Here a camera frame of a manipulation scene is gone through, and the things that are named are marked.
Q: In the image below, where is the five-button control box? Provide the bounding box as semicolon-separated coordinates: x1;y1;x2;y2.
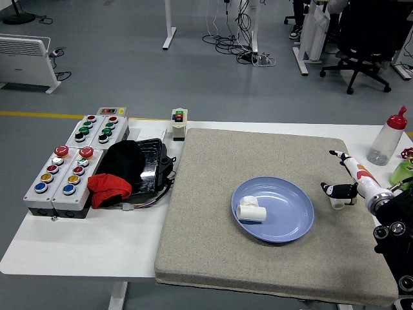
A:
51;146;106;220
23;145;80;216

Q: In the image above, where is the four-button control box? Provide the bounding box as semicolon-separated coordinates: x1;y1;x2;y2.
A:
90;115;130;151
65;114;106;149

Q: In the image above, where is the white paper sheet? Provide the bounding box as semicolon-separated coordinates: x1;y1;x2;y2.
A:
128;127;168;143

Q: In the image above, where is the grey-brown mat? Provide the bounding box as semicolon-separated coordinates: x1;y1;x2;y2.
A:
154;127;400;307

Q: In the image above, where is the black office chair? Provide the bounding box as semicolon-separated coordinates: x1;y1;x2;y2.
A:
320;0;413;95

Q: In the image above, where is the small grey switch box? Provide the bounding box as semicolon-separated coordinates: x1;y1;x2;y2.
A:
97;107;128;118

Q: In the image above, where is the white desk leg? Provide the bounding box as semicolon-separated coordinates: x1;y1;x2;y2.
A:
250;0;261;54
162;0;177;50

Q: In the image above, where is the green plastic object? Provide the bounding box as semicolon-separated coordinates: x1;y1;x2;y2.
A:
389;157;413;187

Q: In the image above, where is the white desk frame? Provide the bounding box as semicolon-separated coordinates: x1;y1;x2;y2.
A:
292;0;333;77

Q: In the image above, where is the blue round plate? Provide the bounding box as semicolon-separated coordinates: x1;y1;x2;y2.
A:
231;176;316;244

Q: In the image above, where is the person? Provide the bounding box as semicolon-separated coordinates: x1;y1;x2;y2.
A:
289;0;311;41

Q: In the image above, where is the black heater cable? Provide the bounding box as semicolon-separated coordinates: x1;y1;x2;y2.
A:
50;48;72;81

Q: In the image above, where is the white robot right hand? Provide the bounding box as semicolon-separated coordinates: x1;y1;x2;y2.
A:
320;150;387;205

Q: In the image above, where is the black round stand base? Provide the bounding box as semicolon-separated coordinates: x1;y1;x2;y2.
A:
3;0;37;25

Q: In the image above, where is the white panel heater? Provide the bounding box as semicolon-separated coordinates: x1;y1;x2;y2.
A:
0;34;62;95

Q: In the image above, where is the black cloth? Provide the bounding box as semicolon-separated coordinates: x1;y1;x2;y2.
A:
96;140;146;194

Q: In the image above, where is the white pipe tee fitting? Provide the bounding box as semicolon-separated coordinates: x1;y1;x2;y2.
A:
236;195;268;224
329;194;358;211

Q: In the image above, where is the black cable bundle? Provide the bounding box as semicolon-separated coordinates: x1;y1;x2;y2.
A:
202;0;259;65

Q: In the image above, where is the clear bottle with red cap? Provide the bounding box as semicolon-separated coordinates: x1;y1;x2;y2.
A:
366;105;408;166

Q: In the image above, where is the white table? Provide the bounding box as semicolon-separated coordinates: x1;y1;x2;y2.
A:
0;118;413;310

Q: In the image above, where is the beige start-stop switch box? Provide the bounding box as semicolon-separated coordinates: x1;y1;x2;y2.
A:
171;108;189;142

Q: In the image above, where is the wire bundle with white connector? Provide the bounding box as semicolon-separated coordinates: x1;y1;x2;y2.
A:
121;176;177;212

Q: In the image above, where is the red cloth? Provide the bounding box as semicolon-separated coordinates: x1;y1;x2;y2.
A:
87;173;134;209

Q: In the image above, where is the black foot pedal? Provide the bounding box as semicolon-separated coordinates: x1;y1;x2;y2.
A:
134;138;177;198

